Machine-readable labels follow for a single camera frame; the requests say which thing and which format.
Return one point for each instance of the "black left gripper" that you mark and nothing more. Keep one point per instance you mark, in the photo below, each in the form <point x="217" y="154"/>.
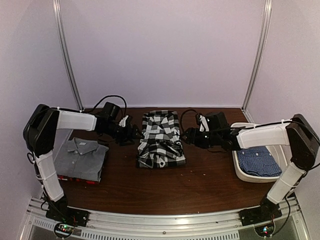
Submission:
<point x="127" y="137"/>

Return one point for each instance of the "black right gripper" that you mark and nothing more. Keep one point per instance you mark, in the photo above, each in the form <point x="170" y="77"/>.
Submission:
<point x="192" y="132"/>

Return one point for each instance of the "black white checked shirt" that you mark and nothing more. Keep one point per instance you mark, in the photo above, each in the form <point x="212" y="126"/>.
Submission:
<point x="161" y="145"/>

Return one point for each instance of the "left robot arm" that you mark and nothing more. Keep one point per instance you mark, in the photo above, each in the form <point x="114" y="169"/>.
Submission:
<point x="40" y="134"/>

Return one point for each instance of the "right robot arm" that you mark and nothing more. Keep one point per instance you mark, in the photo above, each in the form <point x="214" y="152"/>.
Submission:
<point x="296" y="133"/>

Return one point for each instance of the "folded grey shirt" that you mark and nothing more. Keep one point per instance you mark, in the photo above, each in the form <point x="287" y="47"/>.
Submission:
<point x="81" y="159"/>

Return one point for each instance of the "blue checked shirt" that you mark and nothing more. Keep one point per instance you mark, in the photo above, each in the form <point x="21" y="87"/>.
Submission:
<point x="258" y="161"/>

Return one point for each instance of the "white plastic basket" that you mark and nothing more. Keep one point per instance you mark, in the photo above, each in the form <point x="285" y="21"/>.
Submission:
<point x="279" y="156"/>

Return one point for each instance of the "folded red plaid shirt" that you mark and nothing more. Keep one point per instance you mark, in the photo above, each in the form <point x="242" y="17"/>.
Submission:
<point x="74" y="179"/>

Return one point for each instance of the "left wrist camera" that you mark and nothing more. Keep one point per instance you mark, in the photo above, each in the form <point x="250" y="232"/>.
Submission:
<point x="125" y="121"/>

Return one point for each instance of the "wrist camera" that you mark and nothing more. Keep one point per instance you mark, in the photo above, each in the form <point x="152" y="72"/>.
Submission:
<point x="203" y="123"/>
<point x="125" y="121"/>

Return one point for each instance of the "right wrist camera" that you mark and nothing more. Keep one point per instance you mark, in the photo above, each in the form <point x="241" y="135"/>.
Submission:
<point x="203" y="123"/>

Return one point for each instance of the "right aluminium frame post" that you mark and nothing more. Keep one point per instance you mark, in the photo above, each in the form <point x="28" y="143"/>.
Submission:
<point x="264" y="31"/>

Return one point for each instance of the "aluminium frame post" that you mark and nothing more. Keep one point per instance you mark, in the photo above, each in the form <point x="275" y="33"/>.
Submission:
<point x="264" y="31"/>
<point x="65" y="53"/>

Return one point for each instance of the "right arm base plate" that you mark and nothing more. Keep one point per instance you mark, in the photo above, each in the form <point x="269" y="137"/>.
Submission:
<point x="260" y="215"/>

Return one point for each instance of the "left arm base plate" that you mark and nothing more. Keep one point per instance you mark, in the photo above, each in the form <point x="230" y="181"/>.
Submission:
<point x="61" y="212"/>

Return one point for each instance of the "left aluminium frame post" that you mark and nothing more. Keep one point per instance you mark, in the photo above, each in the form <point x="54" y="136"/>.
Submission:
<point x="65" y="53"/>

